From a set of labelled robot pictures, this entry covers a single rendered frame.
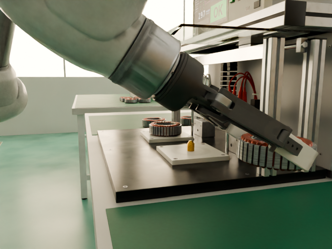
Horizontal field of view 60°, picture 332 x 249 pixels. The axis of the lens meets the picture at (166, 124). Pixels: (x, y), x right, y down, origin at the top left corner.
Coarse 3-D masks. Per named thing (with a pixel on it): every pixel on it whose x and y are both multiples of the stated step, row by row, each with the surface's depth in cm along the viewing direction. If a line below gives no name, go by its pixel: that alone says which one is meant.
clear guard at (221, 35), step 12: (180, 24) 50; (192, 24) 50; (180, 36) 61; (192, 36) 61; (204, 36) 61; (216, 36) 61; (228, 36) 61; (240, 36) 61; (252, 36) 61; (264, 36) 61; (288, 36) 61
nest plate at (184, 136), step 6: (144, 132) 102; (144, 138) 97; (150, 138) 92; (156, 138) 92; (162, 138) 92; (168, 138) 92; (174, 138) 92; (180, 138) 93; (186, 138) 94; (192, 138) 94
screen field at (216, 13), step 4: (224, 0) 81; (216, 4) 86; (220, 4) 84; (224, 4) 81; (212, 8) 89; (216, 8) 86; (220, 8) 84; (224, 8) 82; (212, 12) 89; (216, 12) 86; (220, 12) 84; (224, 12) 82; (212, 16) 89; (216, 16) 86; (220, 16) 84; (224, 16) 82; (212, 20) 89; (216, 20) 87
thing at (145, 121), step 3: (156, 117) 137; (159, 117) 137; (144, 120) 131; (147, 120) 129; (150, 120) 129; (153, 120) 128; (156, 120) 129; (159, 120) 129; (162, 120) 130; (165, 120) 131; (144, 123) 130; (147, 123) 129; (150, 123) 128; (144, 126) 131; (147, 126) 129
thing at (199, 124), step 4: (196, 120) 103; (200, 120) 102; (204, 120) 102; (196, 124) 104; (200, 124) 100; (204, 124) 99; (208, 124) 99; (212, 124) 100; (196, 128) 104; (200, 128) 100; (204, 128) 99; (208, 128) 99; (212, 128) 100; (196, 132) 104; (200, 132) 100; (204, 132) 99; (208, 132) 100; (212, 132) 100; (204, 136) 99; (208, 136) 100; (212, 136) 100
